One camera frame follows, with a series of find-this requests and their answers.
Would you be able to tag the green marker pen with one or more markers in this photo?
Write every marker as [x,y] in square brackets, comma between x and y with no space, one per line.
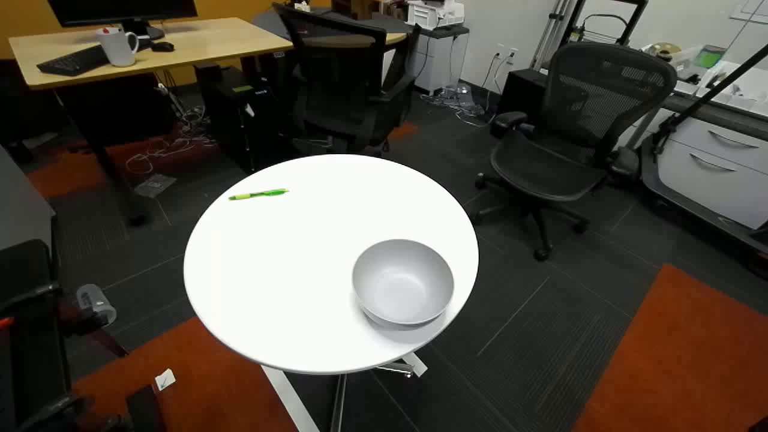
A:
[256,196]

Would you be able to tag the white bowl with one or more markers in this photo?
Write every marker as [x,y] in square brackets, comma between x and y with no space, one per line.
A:
[402,282]

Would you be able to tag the round white table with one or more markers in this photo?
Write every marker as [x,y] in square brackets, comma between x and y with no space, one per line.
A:
[272,277]

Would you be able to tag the black office chair at desk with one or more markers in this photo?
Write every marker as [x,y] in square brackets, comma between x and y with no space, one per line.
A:
[354,79]

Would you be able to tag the wooden desk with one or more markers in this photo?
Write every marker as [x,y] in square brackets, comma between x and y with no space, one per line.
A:
[120,104]

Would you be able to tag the black mesh office chair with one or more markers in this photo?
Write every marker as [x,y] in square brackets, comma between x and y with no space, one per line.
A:
[593,95]

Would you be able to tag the white mug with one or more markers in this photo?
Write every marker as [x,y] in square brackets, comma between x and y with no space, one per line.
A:
[120,47]

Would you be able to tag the white drawer cabinet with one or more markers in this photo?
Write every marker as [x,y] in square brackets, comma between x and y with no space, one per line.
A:
[718,169]

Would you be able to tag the black keyboard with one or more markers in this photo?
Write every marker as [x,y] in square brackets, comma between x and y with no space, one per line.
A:
[76,62]

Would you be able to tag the black chair at left edge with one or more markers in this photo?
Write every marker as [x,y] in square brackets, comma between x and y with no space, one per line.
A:
[35,376]

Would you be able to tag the black monitor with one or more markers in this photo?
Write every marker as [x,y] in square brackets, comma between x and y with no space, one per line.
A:
[81,12]

